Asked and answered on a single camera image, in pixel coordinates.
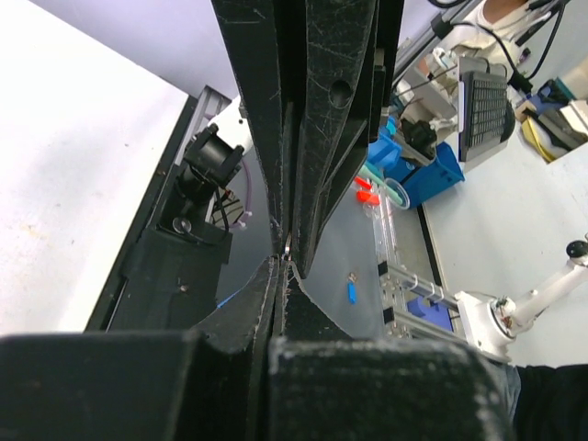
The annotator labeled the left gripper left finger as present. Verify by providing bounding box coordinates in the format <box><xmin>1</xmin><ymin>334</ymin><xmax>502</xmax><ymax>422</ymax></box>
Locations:
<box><xmin>1</xmin><ymin>256</ymin><xmax>278</xmax><ymax>440</ymax></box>

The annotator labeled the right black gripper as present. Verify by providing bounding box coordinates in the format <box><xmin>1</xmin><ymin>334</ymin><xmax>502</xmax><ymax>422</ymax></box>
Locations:
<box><xmin>212</xmin><ymin>0</ymin><xmax>404</xmax><ymax>277</ymax></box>

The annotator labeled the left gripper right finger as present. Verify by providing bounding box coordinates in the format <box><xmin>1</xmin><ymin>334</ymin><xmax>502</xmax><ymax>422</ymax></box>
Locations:
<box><xmin>268</xmin><ymin>261</ymin><xmax>515</xmax><ymax>440</ymax></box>

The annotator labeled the silver key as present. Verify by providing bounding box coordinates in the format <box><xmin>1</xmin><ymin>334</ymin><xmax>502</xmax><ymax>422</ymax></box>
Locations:
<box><xmin>282</xmin><ymin>233</ymin><xmax>292</xmax><ymax>261</ymax></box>

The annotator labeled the solid blue key tag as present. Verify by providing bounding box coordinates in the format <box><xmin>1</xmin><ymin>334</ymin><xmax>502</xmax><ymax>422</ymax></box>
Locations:
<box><xmin>216</xmin><ymin>290</ymin><xmax>241</xmax><ymax>309</ymax></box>

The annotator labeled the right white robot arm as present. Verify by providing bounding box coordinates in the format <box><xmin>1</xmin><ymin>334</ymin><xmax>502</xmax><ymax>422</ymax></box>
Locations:
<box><xmin>179</xmin><ymin>1</ymin><xmax>404</xmax><ymax>277</ymax></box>

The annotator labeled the blue storage bin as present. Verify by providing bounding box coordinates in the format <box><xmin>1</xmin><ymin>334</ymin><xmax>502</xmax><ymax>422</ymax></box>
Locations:
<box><xmin>367</xmin><ymin>117</ymin><xmax>402</xmax><ymax>171</ymax></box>

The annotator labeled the seated person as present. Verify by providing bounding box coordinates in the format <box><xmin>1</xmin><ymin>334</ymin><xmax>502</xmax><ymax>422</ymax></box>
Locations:
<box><xmin>426</xmin><ymin>0</ymin><xmax>566</xmax><ymax>93</ymax></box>

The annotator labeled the black keyboard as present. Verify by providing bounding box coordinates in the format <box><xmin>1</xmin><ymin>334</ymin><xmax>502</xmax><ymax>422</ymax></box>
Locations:
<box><xmin>458</xmin><ymin>71</ymin><xmax>514</xmax><ymax>163</ymax></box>

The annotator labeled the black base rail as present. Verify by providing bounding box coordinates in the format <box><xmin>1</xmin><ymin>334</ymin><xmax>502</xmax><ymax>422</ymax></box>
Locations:
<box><xmin>85</xmin><ymin>87</ymin><xmax>232</xmax><ymax>332</ymax></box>

